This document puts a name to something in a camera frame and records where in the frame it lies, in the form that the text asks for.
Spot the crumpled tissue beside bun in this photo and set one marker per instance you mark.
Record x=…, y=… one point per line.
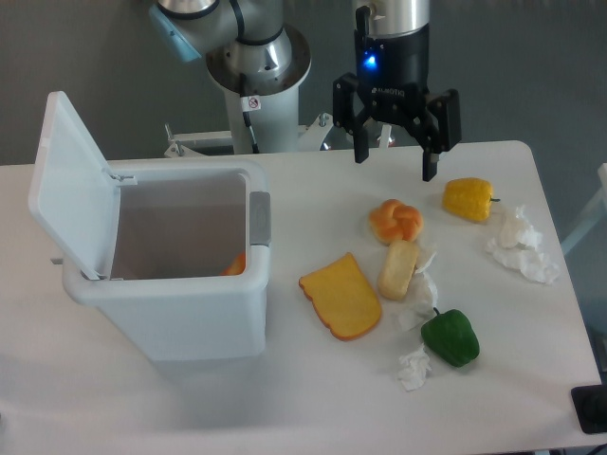
x=422, y=295

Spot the white trash can lid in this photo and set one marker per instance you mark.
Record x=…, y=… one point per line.
x=74, y=193

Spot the small crumpled white tissue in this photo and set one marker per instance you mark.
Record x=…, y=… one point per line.
x=413, y=369

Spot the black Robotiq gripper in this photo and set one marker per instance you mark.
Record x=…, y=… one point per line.
x=391, y=84

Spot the green bell pepper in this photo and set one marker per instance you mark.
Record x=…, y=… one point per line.
x=451, y=336

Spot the pale oblong bread bun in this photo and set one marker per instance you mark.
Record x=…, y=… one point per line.
x=397, y=270

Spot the black device at table edge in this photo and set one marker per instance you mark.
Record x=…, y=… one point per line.
x=590, y=407

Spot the round knotted bread roll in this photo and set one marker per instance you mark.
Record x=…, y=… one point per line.
x=394, y=220

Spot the yellow bell pepper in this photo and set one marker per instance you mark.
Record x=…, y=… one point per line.
x=469, y=198

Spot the white plastic trash can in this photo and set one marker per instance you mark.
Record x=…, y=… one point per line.
x=180, y=226

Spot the yellow toast bread slice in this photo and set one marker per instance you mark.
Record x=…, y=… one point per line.
x=343, y=299

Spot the orange item inside trash can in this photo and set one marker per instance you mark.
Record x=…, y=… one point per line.
x=237, y=266

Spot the white metal robot base frame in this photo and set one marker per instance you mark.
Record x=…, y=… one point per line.
x=272, y=139

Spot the large crumpled white tissue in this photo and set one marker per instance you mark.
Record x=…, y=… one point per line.
x=517, y=246

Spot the white furniture edge at right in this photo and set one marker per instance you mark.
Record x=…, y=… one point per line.
x=593, y=211

